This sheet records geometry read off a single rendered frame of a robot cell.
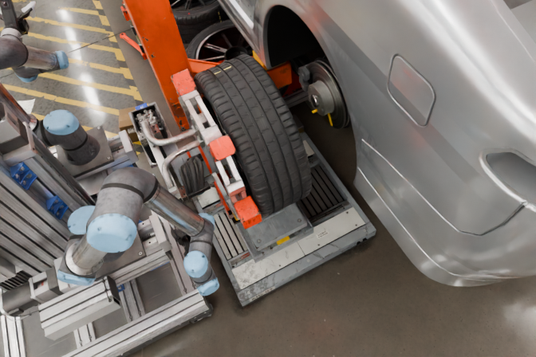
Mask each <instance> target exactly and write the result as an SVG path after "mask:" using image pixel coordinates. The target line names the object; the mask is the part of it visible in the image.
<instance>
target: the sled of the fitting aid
mask: <svg viewBox="0 0 536 357"><path fill-rule="evenodd" d="M295 204H296V206H297V208H298V209H299V210H300V212H301V214H302V216H303V217H304V219H305V220H306V222H307V226H306V227H304V228H302V229H300V230H298V231H296V232H294V233H292V234H291V235H289V236H287V237H284V238H283V239H281V240H279V241H276V242H275V243H273V244H271V245H269V246H267V247H266V248H264V249H261V250H259V251H257V250H256V248H255V247H254V244H253V243H252V241H251V239H250V237H249V235H248V233H247V231H246V230H245V229H244V227H243V226H242V223H241V222H240V223H238V224H236V226H237V228H238V231H239V232H240V234H241V236H242V239H243V240H244V242H245V244H246V246H247V248H248V249H249V251H250V254H251V256H252V257H253V259H254V262H255V263H257V262H259V261H261V260H262V259H264V258H266V257H268V256H270V255H272V254H274V253H276V252H278V251H280V250H281V249H284V248H285V247H287V246H289V245H292V244H293V243H295V242H297V241H299V240H301V239H302V238H304V237H307V236H309V235H310V234H312V233H313V225H312V224H311V222H310V220H309V219H308V218H307V216H306V214H305V212H304V211H303V209H302V208H301V206H300V205H299V203H298V202H295Z"/></svg>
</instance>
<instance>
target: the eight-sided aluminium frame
mask: <svg viewBox="0 0 536 357"><path fill-rule="evenodd" d="M178 98H179V102H180V104H181V106H182V108H183V110H184V113H185V116H186V117H187V121H188V123H189V128H190V129H192V128H191V126H193V124H192V122H191V118H190V116H191V117H192V119H193V120H194V121H195V124H196V126H197V128H198V129H199V131H200V135H201V136H202V138H203V141H204V143H205V144H206V146H207V145H208V144H209V142H211V141H213V140H215V139H218V138H220V137H222V136H223V135H222V133H221V131H220V130H219V127H218V125H217V124H215V122H214V120H213V119H212V117H211V115H210V113H209V111H208V110H207V108H206V106H205V104H204V103H203V101H202V99H201V96H200V94H199V93H198V92H197V91H196V90H195V91H192V92H189V93H187V94H185V95H183V96H180V97H178ZM197 105H198V106H199V108H200V110H201V112H202V113H203V114H204V116H205V118H206V120H207V122H208V124H209V126H210V127H209V128H206V129H205V128H204V126H203V124H202V122H201V121H200V119H199V117H198V114H199V109H198V106H197ZM207 147H208V146H207ZM225 159H226V161H227V164H228V166H229V168H230V170H231V173H232V175H233V176H234V177H233V178H229V177H228V176H227V173H226V172H225V169H224V167H223V165H222V164H221V162H220V160H219V161H218V162H215V161H214V162H215V165H216V167H217V169H218V171H216V172H215V173H213V174H211V175H212V177H214V179H215V181H216V183H217V185H218V187H219V189H220V191H221V193H222V195H223V197H224V200H225V202H226V204H227V206H228V208H229V209H230V210H231V211H232V212H233V214H234V215H235V217H236V219H238V220H239V218H238V215H236V212H235V208H234V205H233V204H234V203H235V202H237V201H239V200H241V199H243V198H246V197H247V196H246V188H245V186H244V183H243V181H242V178H241V177H240V175H239V174H238V171H237V169H236V167H235V164H234V162H233V160H232V158H231V156H228V157H226V158H225ZM218 173H220V176H221V178H222V180H223V185H224V186H225V188H226V190H225V189H224V187H223V185H222V183H221V182H220V180H219V177H218V175H217V174H218ZM226 191H227V192H226ZM227 194H228V195H229V196H228V195H227ZM238 194H239V195H240V196H239V195H238Z"/></svg>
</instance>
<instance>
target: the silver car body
mask: <svg viewBox="0 0 536 357"><path fill-rule="evenodd" d="M217 1H218V2H219V4H220V6H221V7H222V8H223V10H224V11H225V13H226V14H227V16H228V17H229V19H230V20H231V21H232V22H233V23H234V25H235V26H236V28H237V29H238V31H239V32H240V33H241V35H243V37H244V38H245V39H246V41H247V43H248V44H249V45H250V47H251V48H252V49H253V50H254V52H255V53H256V54H257V56H258V57H259V59H260V60H261V61H262V63H263V64H264V65H265V61H264V56H263V51H262V19H263V16H264V13H265V11H266V9H267V7H268V6H269V5H271V4H273V3H276V2H278V3H282V4H284V5H286V6H288V7H289V8H291V9H292V10H293V11H295V12H296V13H297V14H298V15H299V16H300V17H301V18H302V20H303V21H304V22H305V23H306V25H307V26H308V27H309V28H310V29H311V31H312V32H313V34H314V36H315V37H316V39H317V40H318V41H319V43H320V45H321V47H322V48H323V50H324V52H325V54H326V56H327V57H328V59H329V62H330V64H331V65H332V67H333V71H334V72H335V74H336V77H337V79H338V82H339V84H340V86H341V90H342V92H343V95H344V97H345V101H346V104H347V107H348V110H349V114H350V118H351V121H352V125H353V131H354V135H355V140H356V146H357V176H356V180H355V183H354V184H353V185H354V186H355V187H356V188H357V190H358V192H359V193H360V194H361V196H362V197H363V199H364V200H365V201H366V202H367V203H368V205H369V206H370V208H371V209H372V211H373V212H374V213H375V215H376V216H377V217H378V218H379V219H380V221H381V223H382V224H383V225H384V227H385V228H386V230H387V231H388V232H389V233H390V234H391V236H392V237H393V239H394V240H395V241H396V243H397V244H398V246H399V247H400V248H401V249H402V251H403V252H404V254H405V255H406V256H407V257H408V259H409V260H410V262H411V263H413V264H414V266H415V267H416V268H417V269H418V270H419V271H420V272H422V274H424V275H425V276H426V277H428V278H430V279H432V280H434V281H437V282H439V283H441V284H447V285H451V286H459V287H473V286H481V285H487V284H494V283H499V282H502V281H507V280H510V279H514V278H520V277H532V276H536V0H217ZM265 66H266V65H265Z"/></svg>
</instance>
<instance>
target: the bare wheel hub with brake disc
mask: <svg viewBox="0 0 536 357"><path fill-rule="evenodd" d="M308 69H309V70H310V72H311V73H312V84H310V85H309V87H308V93H309V99H310V97H311V95H312V94H315V95H316V96H317V98H318V100H319V103H320V107H319V108H315V107H314V106H313V104H312V102H311V104H312V106H313V107H314V109H317V113H318V114H319V115H321V116H322V117H323V118H324V119H325V121H326V122H327V123H328V124H329V125H330V122H329V117H328V113H329V114H330V117H331V120H332V124H333V126H331V125H330V126H331V127H333V128H336V129H341V128H343V127H345V126H347V125H348V123H349V118H350V116H349V111H348V109H347V105H346V103H345V98H344V96H343V93H342V91H341V87H340V85H339V83H338V81H337V78H336V76H335V73H334V71H333V70H332V69H331V68H330V67H329V66H328V65H327V64H326V63H325V62H323V61H315V62H312V63H310V64H309V67H308ZM310 101H311V100H310Z"/></svg>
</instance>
